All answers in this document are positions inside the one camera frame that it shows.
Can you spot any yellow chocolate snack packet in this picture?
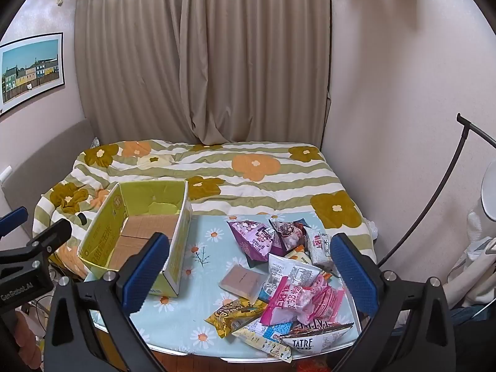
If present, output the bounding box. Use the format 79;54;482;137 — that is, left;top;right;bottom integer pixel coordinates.
204;298;268;339

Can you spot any white cloth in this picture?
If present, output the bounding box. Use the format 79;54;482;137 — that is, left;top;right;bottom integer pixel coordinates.
445;209;496;307

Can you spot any black curved metal pole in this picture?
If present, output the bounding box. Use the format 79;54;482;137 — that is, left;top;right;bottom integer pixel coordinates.
378;113;496;267

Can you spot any bright pink snack packet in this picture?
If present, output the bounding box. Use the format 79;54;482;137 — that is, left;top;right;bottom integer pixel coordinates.
259;276;330;326

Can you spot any wall poster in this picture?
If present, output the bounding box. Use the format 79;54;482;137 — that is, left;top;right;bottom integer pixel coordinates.
0;33;66;115

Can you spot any white red label packet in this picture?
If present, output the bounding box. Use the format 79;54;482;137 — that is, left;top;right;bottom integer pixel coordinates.
304;228;334;266

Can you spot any floral striped blanket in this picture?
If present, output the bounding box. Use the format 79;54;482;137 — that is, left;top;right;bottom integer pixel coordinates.
32;139;377;280

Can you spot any purple snack packet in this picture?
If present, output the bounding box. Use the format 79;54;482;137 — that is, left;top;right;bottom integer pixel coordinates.
227;219;280;262

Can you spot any clear brown wafer packet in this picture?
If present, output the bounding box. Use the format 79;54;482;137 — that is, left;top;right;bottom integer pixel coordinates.
218;264;269;305

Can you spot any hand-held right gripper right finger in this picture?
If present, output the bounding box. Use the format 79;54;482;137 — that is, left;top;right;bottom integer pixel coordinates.
329;233;456;372

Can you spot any white black snack packet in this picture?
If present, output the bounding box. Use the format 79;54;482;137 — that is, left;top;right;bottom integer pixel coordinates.
277;320;355;355

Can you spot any beige curtain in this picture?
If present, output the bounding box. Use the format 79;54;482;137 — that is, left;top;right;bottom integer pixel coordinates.
73;0;334;148

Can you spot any white round appliance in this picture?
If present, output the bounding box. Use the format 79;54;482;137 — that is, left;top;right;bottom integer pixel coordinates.
480;163;496;221

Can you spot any pink cartoon snack bag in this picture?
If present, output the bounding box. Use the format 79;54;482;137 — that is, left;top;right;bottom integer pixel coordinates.
268;219;311;256

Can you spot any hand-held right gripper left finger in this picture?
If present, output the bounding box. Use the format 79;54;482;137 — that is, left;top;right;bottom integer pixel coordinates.
44;232;170;372

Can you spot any light blue daisy tablecloth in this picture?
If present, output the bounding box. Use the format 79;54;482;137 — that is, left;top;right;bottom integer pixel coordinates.
83;212;363;357

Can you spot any green cardboard box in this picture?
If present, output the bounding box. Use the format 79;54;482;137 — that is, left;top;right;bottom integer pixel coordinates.
77;179;193;298

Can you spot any white barcode snack packet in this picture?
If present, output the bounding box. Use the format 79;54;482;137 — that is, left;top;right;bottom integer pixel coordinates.
267;254;322;291

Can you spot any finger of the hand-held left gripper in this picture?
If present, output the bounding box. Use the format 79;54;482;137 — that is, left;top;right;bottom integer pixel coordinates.
0;219;73;270
0;207;29;240

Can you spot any grey padded headboard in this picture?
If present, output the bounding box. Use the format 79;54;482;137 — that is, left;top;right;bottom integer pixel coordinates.
0;118;97;241

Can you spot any long white blue packet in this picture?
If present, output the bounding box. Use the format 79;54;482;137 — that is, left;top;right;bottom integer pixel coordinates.
231;316;293;364

